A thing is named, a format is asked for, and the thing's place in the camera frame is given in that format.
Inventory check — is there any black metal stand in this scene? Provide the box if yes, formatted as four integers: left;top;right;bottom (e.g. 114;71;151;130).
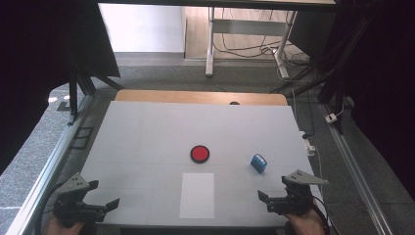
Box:
269;63;347;135
60;48;125;127

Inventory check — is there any black curtain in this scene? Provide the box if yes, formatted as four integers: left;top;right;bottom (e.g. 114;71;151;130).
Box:
321;0;415;201
0;0;121;176

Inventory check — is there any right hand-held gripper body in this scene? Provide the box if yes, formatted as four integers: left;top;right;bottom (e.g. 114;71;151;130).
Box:
266;168;330;216

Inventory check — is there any thin white cable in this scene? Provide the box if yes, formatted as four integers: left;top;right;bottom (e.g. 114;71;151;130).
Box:
313;152;325;194

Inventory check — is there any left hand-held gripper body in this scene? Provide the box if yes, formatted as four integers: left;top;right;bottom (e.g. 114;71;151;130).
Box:
53;172;109;228

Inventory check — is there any white desk frame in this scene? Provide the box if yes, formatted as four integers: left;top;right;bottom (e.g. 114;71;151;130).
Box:
205;6;299;80

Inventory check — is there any white power strip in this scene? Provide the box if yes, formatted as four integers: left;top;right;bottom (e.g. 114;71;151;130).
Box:
299;130;317;158

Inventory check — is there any person's left hand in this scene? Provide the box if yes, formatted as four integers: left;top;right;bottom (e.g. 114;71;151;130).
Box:
43;214;86;235

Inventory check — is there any tangle of black cables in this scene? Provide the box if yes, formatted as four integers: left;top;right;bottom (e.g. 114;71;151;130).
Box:
212;8;311;68

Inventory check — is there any aluminium rail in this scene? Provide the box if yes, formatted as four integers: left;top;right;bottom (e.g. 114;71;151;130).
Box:
5;93;96;235
318;103;394;235

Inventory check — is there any white paper sheet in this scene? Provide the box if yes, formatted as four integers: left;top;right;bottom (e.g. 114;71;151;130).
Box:
178;172;215;219

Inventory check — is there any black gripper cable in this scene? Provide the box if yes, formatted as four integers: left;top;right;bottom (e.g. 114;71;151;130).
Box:
33;182;67;235
312;195;331;235

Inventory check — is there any blue stamp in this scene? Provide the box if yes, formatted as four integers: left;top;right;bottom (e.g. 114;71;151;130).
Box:
250;153;268;174

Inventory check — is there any person's right hand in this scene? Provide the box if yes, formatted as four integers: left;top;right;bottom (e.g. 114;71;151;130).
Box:
283;205;326;235

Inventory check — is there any round red ink pad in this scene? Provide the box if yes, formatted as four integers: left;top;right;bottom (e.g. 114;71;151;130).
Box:
190;145;210;165

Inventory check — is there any white table mat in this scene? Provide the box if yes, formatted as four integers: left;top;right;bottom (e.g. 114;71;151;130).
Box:
80;100;332;228

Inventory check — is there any wooden table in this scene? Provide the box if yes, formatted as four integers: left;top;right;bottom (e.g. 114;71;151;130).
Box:
115;89;289;107

